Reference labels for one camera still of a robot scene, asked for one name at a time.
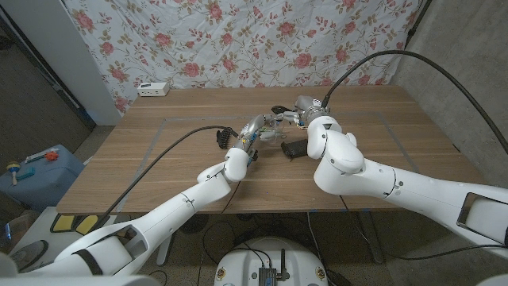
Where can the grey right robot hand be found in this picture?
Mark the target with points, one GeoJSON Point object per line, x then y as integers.
{"type": "Point", "coordinates": [311, 109]}

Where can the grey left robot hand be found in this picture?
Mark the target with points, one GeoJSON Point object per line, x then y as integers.
{"type": "Point", "coordinates": [252, 127]}

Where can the clear dispenser bottle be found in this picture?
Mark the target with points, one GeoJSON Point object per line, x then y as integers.
{"type": "Point", "coordinates": [275, 128]}

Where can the black pump cap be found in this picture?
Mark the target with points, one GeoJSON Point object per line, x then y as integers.
{"type": "Point", "coordinates": [279, 109]}

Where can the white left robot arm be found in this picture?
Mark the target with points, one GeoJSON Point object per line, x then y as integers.
{"type": "Point", "coordinates": [178, 206]}

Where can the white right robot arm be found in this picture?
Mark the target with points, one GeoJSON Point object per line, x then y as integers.
{"type": "Point", "coordinates": [377, 178]}

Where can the black card holder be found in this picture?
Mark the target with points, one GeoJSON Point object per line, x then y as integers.
{"type": "Point", "coordinates": [295, 149]}

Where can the black hair claw clip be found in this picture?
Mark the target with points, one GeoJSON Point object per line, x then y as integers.
{"type": "Point", "coordinates": [224, 137]}

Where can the floral backdrop cloth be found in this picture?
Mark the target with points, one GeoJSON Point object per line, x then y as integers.
{"type": "Point", "coordinates": [238, 39]}

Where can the white power strip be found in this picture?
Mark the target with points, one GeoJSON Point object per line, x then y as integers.
{"type": "Point", "coordinates": [152, 89]}

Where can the black backdrop stand pole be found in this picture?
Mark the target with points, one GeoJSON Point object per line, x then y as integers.
{"type": "Point", "coordinates": [417, 24]}

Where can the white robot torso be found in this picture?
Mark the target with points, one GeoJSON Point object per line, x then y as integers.
{"type": "Point", "coordinates": [238, 266]}

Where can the dark table leg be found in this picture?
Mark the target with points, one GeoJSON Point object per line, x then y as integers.
{"type": "Point", "coordinates": [371, 238]}

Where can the grey module with antenna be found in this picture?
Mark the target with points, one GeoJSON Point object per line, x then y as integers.
{"type": "Point", "coordinates": [268, 276]}

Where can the white table leg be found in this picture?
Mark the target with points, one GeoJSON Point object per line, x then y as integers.
{"type": "Point", "coordinates": [163, 254]}

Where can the white pillar panel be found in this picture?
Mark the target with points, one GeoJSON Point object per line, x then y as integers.
{"type": "Point", "coordinates": [59, 47]}

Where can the yellow black floor mat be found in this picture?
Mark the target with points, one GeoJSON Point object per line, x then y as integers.
{"type": "Point", "coordinates": [63, 222]}

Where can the blue storage box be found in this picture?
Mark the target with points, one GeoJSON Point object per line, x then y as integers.
{"type": "Point", "coordinates": [43, 186]}

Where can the teal toy piece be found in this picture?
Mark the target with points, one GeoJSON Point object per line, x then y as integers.
{"type": "Point", "coordinates": [27, 173]}

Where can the wooden maraca toy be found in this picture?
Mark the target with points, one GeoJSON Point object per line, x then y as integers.
{"type": "Point", "coordinates": [13, 167]}

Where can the grey shoe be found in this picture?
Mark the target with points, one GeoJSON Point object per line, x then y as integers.
{"type": "Point", "coordinates": [28, 256]}

